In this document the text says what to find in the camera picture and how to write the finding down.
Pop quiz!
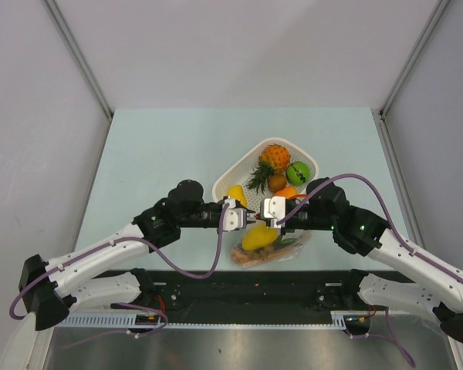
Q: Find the orange spiky fruit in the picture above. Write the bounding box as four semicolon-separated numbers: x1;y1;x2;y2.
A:
246;144;291;193

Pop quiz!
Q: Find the yellow mango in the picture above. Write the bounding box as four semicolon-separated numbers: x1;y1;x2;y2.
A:
242;224;279;251
227;185;248;207

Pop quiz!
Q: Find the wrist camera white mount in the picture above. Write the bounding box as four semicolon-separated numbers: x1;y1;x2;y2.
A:
259;196;286;234
218;196;248;232

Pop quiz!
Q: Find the brown longan bunch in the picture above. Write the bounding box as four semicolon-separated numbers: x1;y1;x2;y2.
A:
246;246;278;260

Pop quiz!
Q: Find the bright green apple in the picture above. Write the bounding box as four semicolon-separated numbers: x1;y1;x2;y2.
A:
286;161;310;187

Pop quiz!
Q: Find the white plastic basket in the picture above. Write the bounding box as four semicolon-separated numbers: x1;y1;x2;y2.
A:
211;137;319;212

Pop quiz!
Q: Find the brown kiwi fruit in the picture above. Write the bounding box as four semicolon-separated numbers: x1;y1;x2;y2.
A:
268;173;288;193

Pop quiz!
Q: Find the left aluminium corner post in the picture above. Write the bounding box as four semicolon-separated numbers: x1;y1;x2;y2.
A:
42;0;114;116

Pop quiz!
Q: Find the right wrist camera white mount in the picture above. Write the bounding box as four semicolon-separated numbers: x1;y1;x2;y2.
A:
259;196;286;234

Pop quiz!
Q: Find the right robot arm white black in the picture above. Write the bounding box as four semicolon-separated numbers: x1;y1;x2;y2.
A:
257;174;463;344

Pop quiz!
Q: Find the aluminium corner post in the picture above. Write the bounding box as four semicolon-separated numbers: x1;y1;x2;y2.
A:
42;0;114;116
378;0;453;119

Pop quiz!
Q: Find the yellow mango rear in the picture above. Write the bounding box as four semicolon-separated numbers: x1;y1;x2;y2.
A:
227;185;248;207

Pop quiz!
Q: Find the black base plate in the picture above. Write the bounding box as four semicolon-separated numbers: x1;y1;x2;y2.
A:
111;269;414;325

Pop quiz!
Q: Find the clear zip bag red zipper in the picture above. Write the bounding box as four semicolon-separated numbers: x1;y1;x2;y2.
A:
230;194;313;269

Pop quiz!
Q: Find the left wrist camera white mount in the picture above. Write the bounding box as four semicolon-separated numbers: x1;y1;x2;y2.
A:
218;196;248;232

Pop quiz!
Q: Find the orange yellow pear fruit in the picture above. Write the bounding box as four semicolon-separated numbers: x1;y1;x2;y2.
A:
274;186;298;199

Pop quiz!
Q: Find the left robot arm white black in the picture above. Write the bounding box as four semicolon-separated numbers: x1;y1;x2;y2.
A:
9;180;253;331

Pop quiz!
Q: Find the yellow mango front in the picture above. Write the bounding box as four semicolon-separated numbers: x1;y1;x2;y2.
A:
242;224;279;251

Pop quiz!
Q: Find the right aluminium corner post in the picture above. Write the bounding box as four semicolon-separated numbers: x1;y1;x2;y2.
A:
378;0;453;119

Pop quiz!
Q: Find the light blue table mat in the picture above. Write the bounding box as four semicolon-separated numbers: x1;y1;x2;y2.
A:
69;106;404;271

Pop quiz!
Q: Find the white slotted cable duct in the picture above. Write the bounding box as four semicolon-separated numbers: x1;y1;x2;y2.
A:
57;309;370;331

